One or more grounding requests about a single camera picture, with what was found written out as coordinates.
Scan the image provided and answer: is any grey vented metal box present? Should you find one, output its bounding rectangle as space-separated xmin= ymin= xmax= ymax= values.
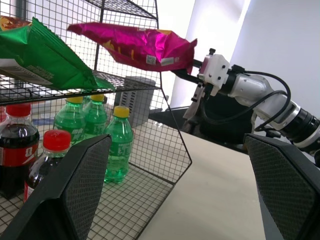
xmin=113 ymin=75 xmax=157 ymax=129

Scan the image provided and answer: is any large cola bottle red cap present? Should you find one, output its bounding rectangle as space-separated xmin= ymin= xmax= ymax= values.
xmin=0 ymin=103 xmax=41 ymax=199

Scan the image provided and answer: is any green snack bag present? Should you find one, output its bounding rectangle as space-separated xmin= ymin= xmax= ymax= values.
xmin=0 ymin=16 xmax=116 ymax=92

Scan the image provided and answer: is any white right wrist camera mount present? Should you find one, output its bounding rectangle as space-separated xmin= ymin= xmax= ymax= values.
xmin=197 ymin=53 xmax=231 ymax=97

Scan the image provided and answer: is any green soda bottle yellow cap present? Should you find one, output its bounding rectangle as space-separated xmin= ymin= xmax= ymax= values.
xmin=83 ymin=93 xmax=107 ymax=141
xmin=103 ymin=105 xmax=135 ymax=185
xmin=52 ymin=95 xmax=87 ymax=147

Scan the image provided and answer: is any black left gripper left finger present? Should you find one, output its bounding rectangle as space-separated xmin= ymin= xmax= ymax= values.
xmin=0 ymin=133 xmax=113 ymax=240

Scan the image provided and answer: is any orange chip bag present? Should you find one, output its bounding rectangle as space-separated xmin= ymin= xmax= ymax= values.
xmin=0 ymin=15 xmax=33 ymax=32

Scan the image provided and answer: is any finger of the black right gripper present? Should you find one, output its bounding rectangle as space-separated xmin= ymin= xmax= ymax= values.
xmin=170 ymin=68 xmax=205 ymax=85
xmin=191 ymin=59 xmax=207 ymax=69

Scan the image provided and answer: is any black wire mesh rack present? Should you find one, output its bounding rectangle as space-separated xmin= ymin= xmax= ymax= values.
xmin=0 ymin=0 xmax=193 ymax=240

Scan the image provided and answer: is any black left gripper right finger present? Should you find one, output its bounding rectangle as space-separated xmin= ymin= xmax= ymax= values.
xmin=243 ymin=132 xmax=320 ymax=240

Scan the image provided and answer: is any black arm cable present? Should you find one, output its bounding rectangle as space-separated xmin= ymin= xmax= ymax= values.
xmin=199 ymin=70 xmax=292 ymax=133

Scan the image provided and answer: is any magenta chip bag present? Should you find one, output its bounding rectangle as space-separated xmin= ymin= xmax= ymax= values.
xmin=66 ymin=21 xmax=198 ymax=74

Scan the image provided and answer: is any small cola bottle red cap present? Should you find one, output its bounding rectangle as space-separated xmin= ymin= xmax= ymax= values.
xmin=23 ymin=129 xmax=72 ymax=204

